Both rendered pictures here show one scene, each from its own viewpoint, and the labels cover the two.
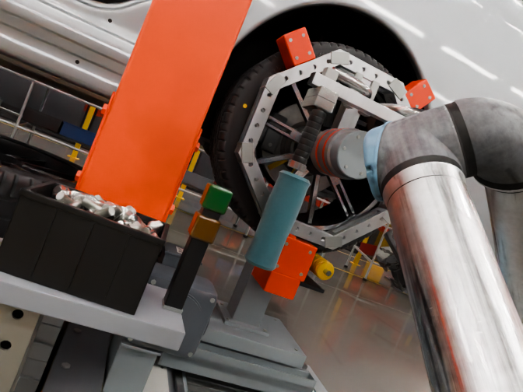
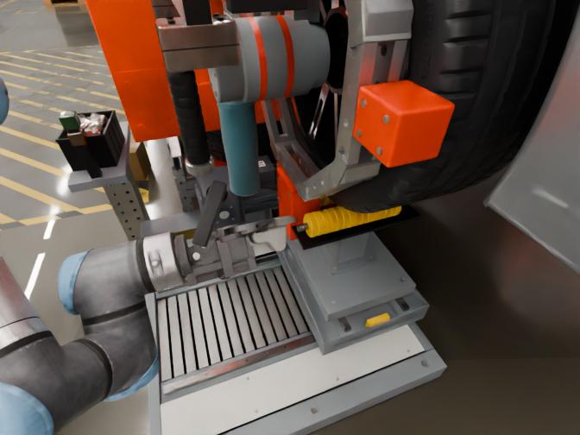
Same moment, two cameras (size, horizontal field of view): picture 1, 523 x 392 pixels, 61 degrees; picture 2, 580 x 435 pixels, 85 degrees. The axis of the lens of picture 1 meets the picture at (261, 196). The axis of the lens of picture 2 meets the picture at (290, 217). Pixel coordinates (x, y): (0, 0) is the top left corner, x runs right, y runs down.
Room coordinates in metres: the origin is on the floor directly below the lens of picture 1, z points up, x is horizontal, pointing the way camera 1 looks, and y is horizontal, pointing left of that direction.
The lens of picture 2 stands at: (1.27, -0.81, 1.02)
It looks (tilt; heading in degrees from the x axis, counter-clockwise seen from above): 41 degrees down; 87
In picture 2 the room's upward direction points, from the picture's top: straight up
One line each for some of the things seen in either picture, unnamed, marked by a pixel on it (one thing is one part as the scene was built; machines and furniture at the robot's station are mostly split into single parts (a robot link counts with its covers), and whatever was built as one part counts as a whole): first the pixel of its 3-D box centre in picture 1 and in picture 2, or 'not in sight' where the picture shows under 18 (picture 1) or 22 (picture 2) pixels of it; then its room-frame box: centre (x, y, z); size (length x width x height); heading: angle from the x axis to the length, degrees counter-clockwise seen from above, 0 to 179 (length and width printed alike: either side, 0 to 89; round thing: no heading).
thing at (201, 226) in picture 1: (204, 227); (78, 136); (0.71, 0.07, 0.59); 0.04 x 0.04 x 0.04; 17
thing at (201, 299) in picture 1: (159, 311); (256, 204); (1.20, 0.14, 0.26); 0.42 x 0.18 x 0.35; 17
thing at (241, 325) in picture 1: (251, 294); (346, 231); (1.50, -0.10, 0.32); 0.40 x 0.30 x 0.28; 107
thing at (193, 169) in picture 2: not in sight; (191, 121); (1.16, -0.38, 0.83); 0.04 x 0.04 x 0.16
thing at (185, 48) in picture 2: not in sight; (198, 41); (1.19, -0.37, 0.93); 0.09 x 0.05 x 0.05; 17
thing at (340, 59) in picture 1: (332, 152); (300, 56); (1.33, -0.15, 0.85); 0.54 x 0.07 x 0.54; 107
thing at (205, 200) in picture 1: (215, 197); (70, 120); (0.71, 0.07, 0.64); 0.04 x 0.04 x 0.04; 17
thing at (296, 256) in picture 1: (281, 261); (311, 199); (1.37, -0.13, 0.48); 0.16 x 0.12 x 0.17; 17
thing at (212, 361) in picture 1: (230, 345); (340, 269); (1.50, -0.10, 0.13); 0.50 x 0.36 x 0.10; 107
